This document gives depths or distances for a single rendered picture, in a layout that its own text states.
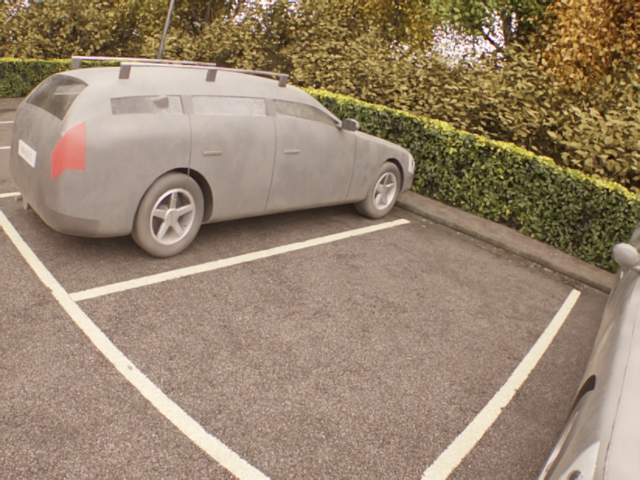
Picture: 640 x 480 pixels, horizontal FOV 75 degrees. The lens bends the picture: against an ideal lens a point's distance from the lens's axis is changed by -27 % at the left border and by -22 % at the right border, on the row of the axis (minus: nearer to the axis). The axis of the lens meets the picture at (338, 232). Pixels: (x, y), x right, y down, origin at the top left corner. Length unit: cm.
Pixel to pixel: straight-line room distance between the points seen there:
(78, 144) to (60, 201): 41
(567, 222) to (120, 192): 529
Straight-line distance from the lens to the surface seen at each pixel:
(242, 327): 324
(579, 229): 678
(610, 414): 176
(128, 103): 365
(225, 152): 405
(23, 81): 1297
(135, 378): 264
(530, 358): 379
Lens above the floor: 159
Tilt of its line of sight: 17 degrees down
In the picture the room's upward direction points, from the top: 12 degrees clockwise
